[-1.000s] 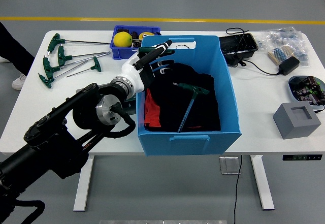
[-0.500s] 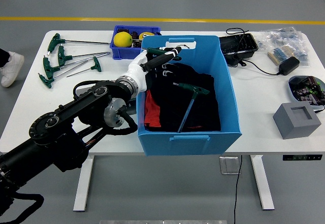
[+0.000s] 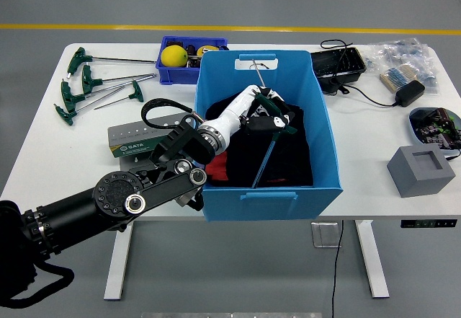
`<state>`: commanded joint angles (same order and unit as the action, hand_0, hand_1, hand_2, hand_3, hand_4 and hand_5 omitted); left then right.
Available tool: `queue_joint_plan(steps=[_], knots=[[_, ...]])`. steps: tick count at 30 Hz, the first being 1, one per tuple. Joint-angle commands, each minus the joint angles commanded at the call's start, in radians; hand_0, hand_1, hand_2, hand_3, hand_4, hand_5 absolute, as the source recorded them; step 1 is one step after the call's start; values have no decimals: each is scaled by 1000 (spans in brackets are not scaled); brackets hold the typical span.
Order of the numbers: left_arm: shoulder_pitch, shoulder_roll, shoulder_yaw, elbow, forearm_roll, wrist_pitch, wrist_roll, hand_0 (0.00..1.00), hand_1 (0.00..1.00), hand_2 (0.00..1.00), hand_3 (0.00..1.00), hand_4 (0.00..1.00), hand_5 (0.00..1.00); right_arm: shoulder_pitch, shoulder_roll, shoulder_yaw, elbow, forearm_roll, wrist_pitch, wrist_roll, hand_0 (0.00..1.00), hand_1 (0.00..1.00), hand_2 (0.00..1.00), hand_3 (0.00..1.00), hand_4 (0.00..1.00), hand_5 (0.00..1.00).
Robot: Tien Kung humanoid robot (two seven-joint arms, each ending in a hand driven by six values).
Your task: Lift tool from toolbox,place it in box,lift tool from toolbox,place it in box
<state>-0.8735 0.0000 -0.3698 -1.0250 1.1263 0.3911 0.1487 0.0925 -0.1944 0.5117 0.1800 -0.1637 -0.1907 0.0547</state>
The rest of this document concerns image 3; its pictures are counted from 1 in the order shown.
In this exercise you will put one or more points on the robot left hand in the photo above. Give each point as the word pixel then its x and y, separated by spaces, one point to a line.
pixel 234 110

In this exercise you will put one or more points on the green grey SATA tool stand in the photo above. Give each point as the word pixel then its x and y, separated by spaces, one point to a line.
pixel 129 148

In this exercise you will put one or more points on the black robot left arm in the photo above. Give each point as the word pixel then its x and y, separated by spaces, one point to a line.
pixel 72 210

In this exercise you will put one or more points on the blue folding storage box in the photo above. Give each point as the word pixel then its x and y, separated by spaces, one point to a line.
pixel 266 206

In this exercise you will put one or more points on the grey cube box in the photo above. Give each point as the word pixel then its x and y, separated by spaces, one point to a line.
pixel 425 184

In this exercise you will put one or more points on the red cloth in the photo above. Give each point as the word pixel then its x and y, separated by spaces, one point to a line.
pixel 218 168

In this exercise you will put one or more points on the small blue plastic bin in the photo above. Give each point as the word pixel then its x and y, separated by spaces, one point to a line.
pixel 180 76

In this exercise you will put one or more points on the yellow tape measure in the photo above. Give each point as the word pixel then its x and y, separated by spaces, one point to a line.
pixel 209 49

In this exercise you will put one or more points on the black cloth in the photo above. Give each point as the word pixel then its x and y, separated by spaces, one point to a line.
pixel 288 159

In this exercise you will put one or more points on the dark round can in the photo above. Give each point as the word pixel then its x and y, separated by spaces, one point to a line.
pixel 191 50

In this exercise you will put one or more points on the yellow lemon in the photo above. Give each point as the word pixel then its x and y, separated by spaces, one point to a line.
pixel 174 56

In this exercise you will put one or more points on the black plastic tray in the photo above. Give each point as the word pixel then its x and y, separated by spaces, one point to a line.
pixel 335 65

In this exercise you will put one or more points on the metal floor outlet plate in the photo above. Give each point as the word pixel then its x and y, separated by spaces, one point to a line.
pixel 324 235

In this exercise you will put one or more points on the resistor tape strip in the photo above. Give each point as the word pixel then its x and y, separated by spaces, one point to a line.
pixel 394 78

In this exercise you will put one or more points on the black power adapter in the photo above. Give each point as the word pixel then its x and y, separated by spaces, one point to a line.
pixel 410 93

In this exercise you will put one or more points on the clear plastic parts bags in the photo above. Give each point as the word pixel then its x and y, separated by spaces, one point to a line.
pixel 403 53

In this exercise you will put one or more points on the pale blue dish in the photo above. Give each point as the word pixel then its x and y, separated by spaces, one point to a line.
pixel 413 130

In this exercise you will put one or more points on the white table leg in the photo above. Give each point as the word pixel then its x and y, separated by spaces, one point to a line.
pixel 371 256
pixel 120 260

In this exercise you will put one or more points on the electronic parts pile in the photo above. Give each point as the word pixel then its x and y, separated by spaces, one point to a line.
pixel 436 127

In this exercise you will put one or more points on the black table control panel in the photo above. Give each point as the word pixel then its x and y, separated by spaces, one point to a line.
pixel 428 223

